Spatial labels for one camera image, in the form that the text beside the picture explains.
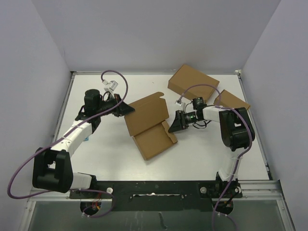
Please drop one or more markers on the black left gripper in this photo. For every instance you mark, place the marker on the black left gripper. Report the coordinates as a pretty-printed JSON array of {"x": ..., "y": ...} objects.
[{"x": 122, "y": 109}]

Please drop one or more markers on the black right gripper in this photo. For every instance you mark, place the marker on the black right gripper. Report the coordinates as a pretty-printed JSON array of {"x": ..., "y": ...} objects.
[{"x": 179, "y": 123}]

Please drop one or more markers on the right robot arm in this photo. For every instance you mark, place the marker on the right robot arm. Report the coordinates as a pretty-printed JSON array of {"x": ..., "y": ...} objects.
[{"x": 236, "y": 131}]

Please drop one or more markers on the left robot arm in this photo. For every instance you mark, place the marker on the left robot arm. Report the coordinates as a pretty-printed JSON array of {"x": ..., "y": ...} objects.
[{"x": 52, "y": 167}]

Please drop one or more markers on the large closed cardboard box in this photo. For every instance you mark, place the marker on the large closed cardboard box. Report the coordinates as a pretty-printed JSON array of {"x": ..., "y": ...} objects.
[{"x": 186, "y": 77}]

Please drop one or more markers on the small closed cardboard box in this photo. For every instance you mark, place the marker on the small closed cardboard box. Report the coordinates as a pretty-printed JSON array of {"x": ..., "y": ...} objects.
[{"x": 227, "y": 99}]

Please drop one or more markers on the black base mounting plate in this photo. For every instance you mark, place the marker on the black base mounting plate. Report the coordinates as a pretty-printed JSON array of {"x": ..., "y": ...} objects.
[{"x": 160, "y": 195}]

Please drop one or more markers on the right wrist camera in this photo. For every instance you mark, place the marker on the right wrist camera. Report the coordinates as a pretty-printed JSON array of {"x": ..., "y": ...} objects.
[{"x": 181, "y": 104}]

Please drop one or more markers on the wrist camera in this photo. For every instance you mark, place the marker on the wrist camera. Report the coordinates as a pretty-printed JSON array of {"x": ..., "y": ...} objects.
[
  {"x": 110, "y": 86},
  {"x": 181, "y": 104}
]

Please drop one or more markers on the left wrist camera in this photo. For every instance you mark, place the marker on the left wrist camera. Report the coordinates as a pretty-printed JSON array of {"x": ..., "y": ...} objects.
[{"x": 110, "y": 86}]

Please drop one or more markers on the aluminium table frame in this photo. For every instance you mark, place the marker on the aluminium table frame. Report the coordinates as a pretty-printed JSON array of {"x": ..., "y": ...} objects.
[{"x": 146, "y": 123}]

